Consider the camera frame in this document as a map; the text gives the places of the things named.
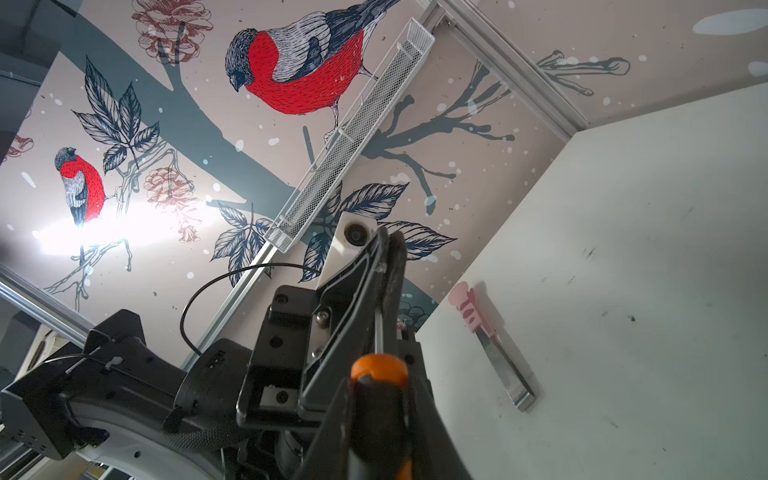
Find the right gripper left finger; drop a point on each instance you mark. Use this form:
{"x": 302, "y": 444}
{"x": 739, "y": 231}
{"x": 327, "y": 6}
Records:
{"x": 328, "y": 455}

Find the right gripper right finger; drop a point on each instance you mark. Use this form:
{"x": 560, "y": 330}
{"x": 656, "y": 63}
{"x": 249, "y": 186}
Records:
{"x": 434, "y": 455}

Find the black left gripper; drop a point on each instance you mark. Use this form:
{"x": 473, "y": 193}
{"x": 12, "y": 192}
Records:
{"x": 309, "y": 340}

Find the orange black screwdriver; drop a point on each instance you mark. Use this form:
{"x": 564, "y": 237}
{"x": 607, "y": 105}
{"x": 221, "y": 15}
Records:
{"x": 379, "y": 444}

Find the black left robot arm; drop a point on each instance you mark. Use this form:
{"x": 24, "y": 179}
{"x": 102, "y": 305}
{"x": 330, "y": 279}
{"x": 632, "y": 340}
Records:
{"x": 117, "y": 403}

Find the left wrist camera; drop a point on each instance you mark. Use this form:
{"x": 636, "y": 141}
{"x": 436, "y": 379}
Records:
{"x": 352, "y": 233}

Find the pink handled knife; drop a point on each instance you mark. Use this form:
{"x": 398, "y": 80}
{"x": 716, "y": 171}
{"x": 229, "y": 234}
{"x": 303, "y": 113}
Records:
{"x": 464, "y": 299}

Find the white wire mesh shelf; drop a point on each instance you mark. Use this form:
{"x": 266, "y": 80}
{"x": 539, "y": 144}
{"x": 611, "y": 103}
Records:
{"x": 347, "y": 142}

